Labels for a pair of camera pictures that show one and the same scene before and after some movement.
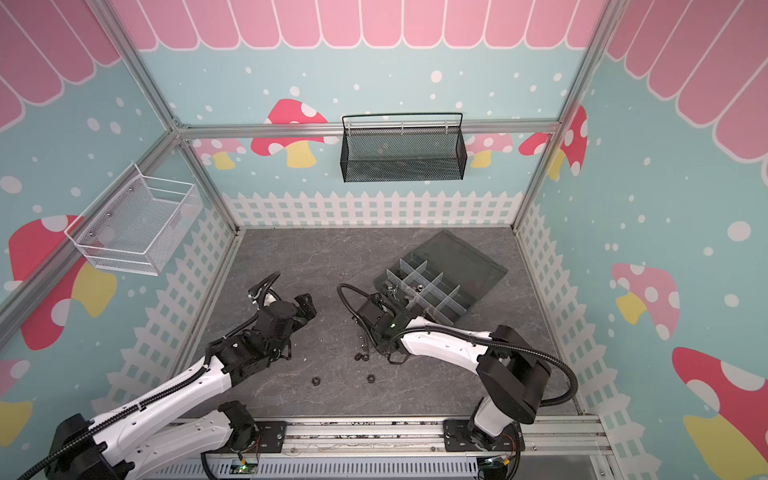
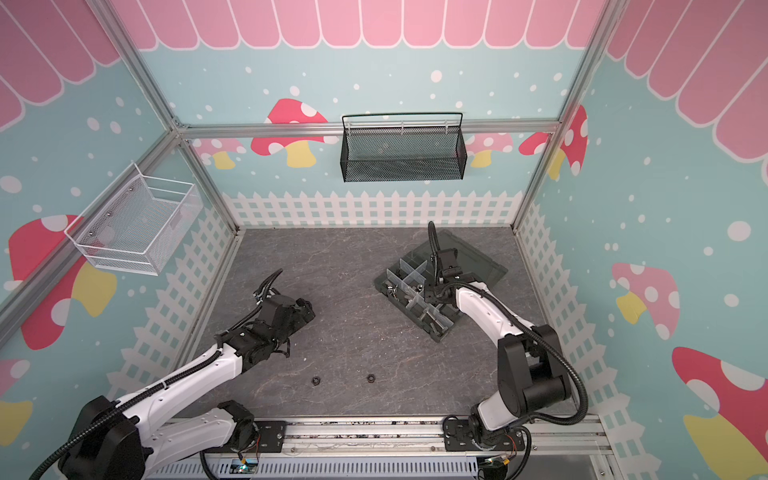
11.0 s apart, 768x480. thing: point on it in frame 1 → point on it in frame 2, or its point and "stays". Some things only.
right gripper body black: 380,305 → 432,299
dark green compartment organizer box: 441,279 stays
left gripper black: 307,307 stays
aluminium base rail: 360,437 stays
